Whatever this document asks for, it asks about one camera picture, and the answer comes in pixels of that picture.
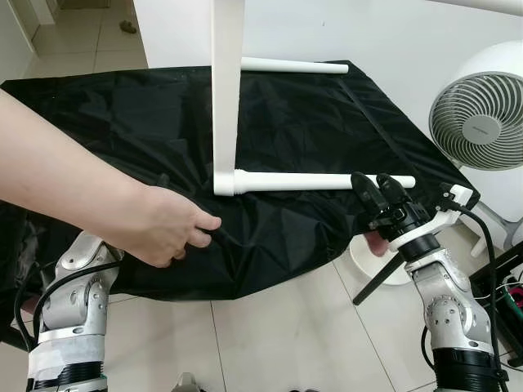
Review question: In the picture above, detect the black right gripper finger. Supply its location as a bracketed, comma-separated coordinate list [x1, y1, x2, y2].
[350, 171, 385, 215]
[376, 171, 416, 212]

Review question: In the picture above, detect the black table cloth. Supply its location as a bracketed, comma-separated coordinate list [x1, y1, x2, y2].
[0, 61, 458, 303]

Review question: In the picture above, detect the bare person hand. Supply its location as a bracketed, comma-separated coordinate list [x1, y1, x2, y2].
[106, 184, 223, 269]

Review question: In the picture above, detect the small pink cylinder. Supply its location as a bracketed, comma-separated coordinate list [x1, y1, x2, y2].
[364, 231, 389, 254]

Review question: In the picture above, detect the black table leg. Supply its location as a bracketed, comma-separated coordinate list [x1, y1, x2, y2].
[353, 253, 407, 307]

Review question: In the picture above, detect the black shelf rack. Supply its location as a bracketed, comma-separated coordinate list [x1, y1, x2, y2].
[470, 241, 523, 368]

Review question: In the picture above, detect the pink hair dryer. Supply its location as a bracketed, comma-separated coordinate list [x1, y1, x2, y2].
[503, 284, 523, 315]

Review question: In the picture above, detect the grey left robot foot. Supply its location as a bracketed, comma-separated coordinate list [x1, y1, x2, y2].
[173, 373, 203, 392]

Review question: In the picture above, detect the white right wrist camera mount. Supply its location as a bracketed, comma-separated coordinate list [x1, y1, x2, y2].
[388, 184, 479, 252]

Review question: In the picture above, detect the white pedestal fan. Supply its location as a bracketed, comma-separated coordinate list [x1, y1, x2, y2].
[350, 39, 523, 287]

